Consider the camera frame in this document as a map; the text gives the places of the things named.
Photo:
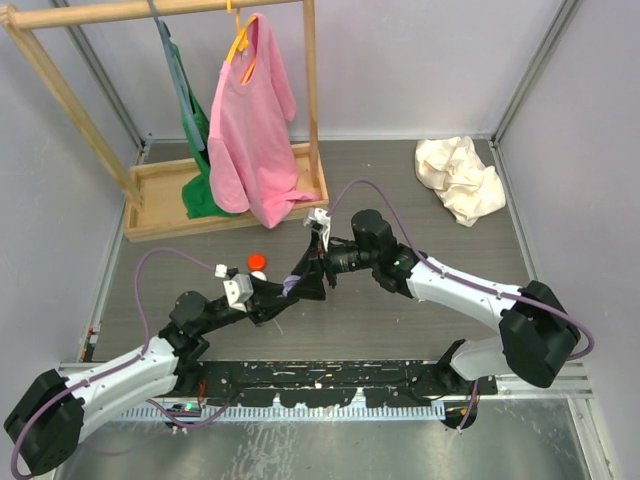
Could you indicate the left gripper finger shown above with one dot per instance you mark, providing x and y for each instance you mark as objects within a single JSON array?
[
  {"x": 266, "y": 289},
  {"x": 272, "y": 307}
]

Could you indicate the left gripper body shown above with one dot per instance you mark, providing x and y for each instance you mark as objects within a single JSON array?
[{"x": 254, "y": 309}]

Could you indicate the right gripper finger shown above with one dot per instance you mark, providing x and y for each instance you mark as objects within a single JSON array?
[
  {"x": 311, "y": 262},
  {"x": 309, "y": 284}
]

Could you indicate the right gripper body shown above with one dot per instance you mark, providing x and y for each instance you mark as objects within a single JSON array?
[{"x": 343, "y": 257}]

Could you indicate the purple charging case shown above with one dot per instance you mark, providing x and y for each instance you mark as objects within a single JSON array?
[{"x": 289, "y": 283}]

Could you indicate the orange charging case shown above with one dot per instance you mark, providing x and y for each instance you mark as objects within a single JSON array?
[{"x": 257, "y": 262}]

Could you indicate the white charging case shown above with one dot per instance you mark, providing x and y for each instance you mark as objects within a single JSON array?
[{"x": 259, "y": 275}]

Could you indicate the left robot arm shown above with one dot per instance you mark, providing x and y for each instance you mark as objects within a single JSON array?
[{"x": 59, "y": 412}]

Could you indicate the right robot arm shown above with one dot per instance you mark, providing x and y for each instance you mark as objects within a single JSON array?
[{"x": 533, "y": 339}]

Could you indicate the pink shirt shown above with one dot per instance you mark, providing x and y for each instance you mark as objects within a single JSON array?
[{"x": 252, "y": 164}]

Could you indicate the wooden clothes rack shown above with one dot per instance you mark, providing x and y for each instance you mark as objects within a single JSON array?
[{"x": 154, "y": 208}]

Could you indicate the cream crumpled cloth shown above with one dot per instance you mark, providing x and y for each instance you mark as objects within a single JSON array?
[{"x": 454, "y": 171}]

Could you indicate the yellow hanger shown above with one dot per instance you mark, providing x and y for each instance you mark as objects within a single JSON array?
[{"x": 241, "y": 42}]

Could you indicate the grey-blue hanger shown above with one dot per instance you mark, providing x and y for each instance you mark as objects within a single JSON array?
[{"x": 178, "y": 79}]

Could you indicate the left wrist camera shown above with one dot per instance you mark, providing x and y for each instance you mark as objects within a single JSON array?
[{"x": 238, "y": 291}]

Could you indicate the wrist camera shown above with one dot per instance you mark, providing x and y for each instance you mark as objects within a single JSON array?
[
  {"x": 319, "y": 221},
  {"x": 238, "y": 291}
]

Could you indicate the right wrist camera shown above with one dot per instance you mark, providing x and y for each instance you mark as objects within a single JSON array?
[{"x": 319, "y": 221}]

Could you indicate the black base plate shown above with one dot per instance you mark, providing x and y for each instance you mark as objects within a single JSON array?
[{"x": 320, "y": 384}]

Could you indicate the slotted cable duct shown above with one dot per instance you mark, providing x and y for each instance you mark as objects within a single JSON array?
[{"x": 355, "y": 411}]

